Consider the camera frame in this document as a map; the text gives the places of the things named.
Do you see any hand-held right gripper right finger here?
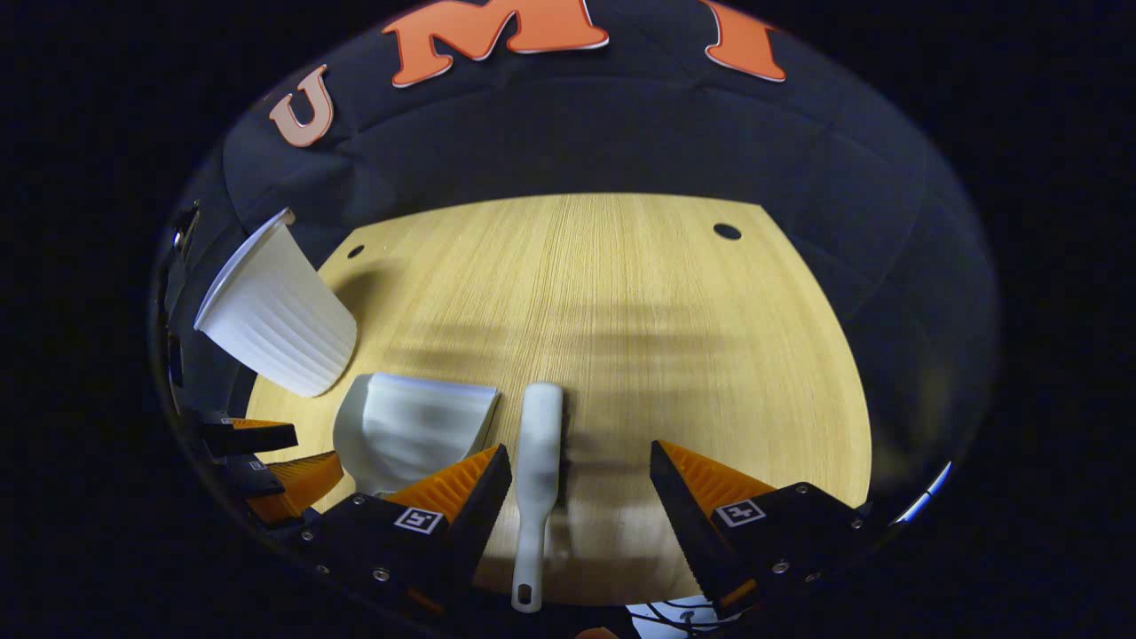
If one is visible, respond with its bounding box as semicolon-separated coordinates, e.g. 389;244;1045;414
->
650;439;875;618

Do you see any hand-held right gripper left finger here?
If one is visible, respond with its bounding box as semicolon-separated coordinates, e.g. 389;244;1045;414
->
297;444;514;613

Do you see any small grey broom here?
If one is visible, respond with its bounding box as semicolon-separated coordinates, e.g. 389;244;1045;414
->
511;382;564;614

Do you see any grey plastic dustpan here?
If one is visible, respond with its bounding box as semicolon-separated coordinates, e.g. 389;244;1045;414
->
333;372;501;496

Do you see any white ribbed garbage bin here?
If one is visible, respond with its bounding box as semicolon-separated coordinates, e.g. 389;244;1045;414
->
193;208;358;398

